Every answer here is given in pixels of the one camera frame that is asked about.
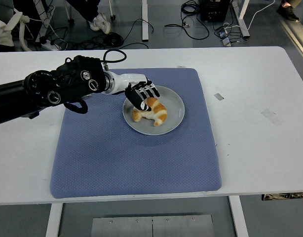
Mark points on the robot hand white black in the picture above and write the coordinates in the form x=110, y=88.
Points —
x=124, y=81

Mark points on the croissant bread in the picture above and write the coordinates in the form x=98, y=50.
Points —
x=159, y=113

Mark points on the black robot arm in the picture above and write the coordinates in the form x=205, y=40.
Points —
x=75, y=84

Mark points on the grey round plate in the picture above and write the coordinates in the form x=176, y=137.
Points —
x=154, y=129

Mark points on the person's white sneaker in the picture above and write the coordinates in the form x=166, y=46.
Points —
x=101, y=23

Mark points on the white desk leg slim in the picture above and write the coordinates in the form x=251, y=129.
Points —
x=144, y=19

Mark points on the black chair caster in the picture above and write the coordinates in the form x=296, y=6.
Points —
x=112, y=17

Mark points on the blue quilted mat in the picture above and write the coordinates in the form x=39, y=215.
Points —
x=117, y=160

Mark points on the white power strip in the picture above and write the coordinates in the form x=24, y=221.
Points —
x=49, y=45

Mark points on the person's leg dark trousers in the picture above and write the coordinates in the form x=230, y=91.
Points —
x=85, y=7

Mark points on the small grey tape piece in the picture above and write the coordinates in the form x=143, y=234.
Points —
x=218, y=96

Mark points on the black power adapter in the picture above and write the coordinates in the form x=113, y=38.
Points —
x=221, y=32

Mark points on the grey power adapter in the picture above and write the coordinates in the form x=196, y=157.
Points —
x=226, y=42

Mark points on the black equipment box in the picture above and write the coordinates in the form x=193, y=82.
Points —
x=214, y=10

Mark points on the white cloth garment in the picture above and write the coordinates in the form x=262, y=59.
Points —
x=2, y=34

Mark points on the white desk leg with foot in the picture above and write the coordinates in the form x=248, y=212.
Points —
x=243, y=22

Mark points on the grey metal plate with screws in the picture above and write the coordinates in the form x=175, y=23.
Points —
x=151, y=227

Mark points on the large clear tape piece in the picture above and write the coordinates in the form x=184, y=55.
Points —
x=271, y=117

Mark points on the white table leg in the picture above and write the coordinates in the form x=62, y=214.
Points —
x=54, y=219
x=239, y=217

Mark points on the person's black shoe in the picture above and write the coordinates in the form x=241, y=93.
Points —
x=288, y=13

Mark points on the white padded chair frame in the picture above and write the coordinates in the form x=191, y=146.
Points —
x=22, y=27

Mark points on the camouflage patterned bracket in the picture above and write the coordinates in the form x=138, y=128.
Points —
x=282, y=196

